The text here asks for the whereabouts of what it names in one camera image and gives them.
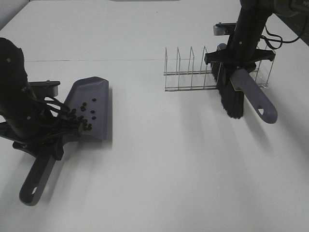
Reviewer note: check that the chrome wire dish rack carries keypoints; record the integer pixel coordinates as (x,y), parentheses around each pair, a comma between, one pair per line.
(187,74)

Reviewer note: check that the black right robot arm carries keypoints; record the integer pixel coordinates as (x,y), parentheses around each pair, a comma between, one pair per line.
(256,12)

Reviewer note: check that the pile of coffee beans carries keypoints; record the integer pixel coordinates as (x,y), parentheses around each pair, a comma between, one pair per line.
(86,113)

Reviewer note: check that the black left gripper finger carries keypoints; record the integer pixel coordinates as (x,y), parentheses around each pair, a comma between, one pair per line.
(71,126)
(57,150)

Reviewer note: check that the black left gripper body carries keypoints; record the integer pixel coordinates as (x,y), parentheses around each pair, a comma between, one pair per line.
(37,130)

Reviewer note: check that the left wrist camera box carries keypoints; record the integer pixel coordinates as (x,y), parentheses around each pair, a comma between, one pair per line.
(44,89)

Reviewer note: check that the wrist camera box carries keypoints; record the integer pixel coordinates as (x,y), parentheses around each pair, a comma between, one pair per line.
(44,89)
(221,29)

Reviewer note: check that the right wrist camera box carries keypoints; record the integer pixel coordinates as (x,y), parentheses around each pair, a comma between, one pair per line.
(221,29)

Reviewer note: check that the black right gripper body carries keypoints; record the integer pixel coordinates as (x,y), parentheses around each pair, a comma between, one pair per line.
(241,49)

